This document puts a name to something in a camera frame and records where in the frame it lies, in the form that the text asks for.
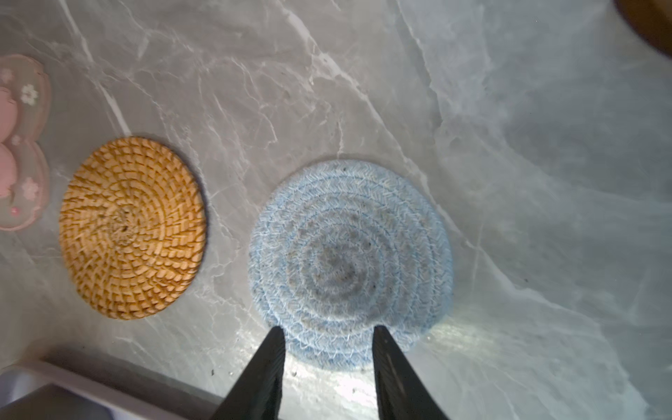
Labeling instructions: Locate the lavender plastic tray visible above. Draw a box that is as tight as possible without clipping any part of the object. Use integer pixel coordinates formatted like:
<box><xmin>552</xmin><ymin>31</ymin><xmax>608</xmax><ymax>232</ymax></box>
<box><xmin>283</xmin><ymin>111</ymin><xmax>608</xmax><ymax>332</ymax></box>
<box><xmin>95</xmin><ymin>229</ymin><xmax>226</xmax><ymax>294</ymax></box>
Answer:
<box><xmin>1</xmin><ymin>360</ymin><xmax>180</xmax><ymax>419</ymax></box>

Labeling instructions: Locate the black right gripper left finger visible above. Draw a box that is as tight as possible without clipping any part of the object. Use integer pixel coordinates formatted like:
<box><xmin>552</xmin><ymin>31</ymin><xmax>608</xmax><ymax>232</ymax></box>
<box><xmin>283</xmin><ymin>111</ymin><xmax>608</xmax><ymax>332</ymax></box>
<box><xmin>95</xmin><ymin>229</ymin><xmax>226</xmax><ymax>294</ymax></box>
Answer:
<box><xmin>211</xmin><ymin>327</ymin><xmax>286</xmax><ymax>420</ymax></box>

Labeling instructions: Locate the light blue woven coaster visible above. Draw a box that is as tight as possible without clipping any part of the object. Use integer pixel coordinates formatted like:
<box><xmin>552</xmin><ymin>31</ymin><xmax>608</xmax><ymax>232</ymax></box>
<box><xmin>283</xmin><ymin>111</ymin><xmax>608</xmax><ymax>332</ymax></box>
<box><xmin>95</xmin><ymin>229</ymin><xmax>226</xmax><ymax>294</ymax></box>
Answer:
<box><xmin>248</xmin><ymin>159</ymin><xmax>454</xmax><ymax>371</ymax></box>

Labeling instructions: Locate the pink flower coaster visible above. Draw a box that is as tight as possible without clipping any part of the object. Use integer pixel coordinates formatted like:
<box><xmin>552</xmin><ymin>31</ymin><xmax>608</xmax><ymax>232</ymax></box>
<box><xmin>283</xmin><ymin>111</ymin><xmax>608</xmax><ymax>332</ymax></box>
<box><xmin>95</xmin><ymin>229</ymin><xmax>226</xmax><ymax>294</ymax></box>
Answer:
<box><xmin>1</xmin><ymin>54</ymin><xmax>52</xmax><ymax>231</ymax></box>

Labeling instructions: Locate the brown wooden round coaster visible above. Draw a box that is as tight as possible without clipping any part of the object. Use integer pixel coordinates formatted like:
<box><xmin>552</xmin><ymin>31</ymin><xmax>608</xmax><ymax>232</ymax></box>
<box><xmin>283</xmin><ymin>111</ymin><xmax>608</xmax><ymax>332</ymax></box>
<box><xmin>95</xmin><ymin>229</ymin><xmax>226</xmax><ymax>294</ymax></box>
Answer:
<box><xmin>614</xmin><ymin>0</ymin><xmax>672</xmax><ymax>58</ymax></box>

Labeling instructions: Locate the tan rattan round coaster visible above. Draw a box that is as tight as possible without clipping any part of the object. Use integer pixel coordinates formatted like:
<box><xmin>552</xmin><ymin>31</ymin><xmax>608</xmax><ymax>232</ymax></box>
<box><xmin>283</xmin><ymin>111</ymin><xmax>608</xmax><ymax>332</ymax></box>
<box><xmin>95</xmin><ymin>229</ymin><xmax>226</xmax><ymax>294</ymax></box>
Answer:
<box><xmin>59</xmin><ymin>136</ymin><xmax>207</xmax><ymax>320</ymax></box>

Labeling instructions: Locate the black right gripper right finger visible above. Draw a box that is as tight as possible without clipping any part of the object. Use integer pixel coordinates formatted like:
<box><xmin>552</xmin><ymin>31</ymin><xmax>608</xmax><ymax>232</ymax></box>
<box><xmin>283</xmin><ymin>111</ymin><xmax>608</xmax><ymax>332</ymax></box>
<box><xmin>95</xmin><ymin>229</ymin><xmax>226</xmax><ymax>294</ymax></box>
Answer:
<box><xmin>372</xmin><ymin>325</ymin><xmax>449</xmax><ymax>420</ymax></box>

